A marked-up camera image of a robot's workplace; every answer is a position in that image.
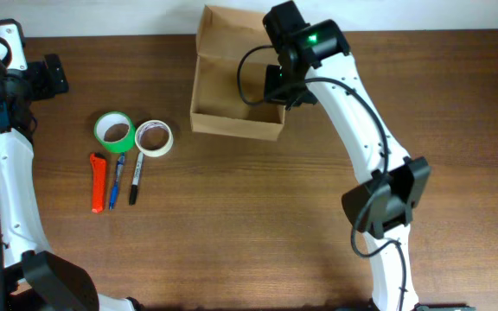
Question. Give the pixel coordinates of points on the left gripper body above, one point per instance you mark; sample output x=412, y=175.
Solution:
x=39, y=83

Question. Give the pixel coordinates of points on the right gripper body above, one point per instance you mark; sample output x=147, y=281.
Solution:
x=280, y=86

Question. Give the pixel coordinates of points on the white masking tape roll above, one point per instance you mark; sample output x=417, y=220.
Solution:
x=154, y=138

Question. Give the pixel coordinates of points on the black permanent marker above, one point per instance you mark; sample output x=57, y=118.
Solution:
x=136, y=179

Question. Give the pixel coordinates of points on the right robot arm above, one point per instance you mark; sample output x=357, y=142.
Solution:
x=317, y=59

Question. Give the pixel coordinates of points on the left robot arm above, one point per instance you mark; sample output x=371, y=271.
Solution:
x=32, y=277

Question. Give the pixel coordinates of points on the blue ballpoint pen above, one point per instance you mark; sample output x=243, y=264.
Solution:
x=116, y=183

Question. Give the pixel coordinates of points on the green tape roll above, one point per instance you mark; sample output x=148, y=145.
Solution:
x=115, y=132

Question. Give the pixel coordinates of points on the red utility knife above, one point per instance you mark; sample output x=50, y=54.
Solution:
x=98, y=164

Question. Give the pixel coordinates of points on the brown cardboard box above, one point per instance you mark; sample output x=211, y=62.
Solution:
x=223, y=38

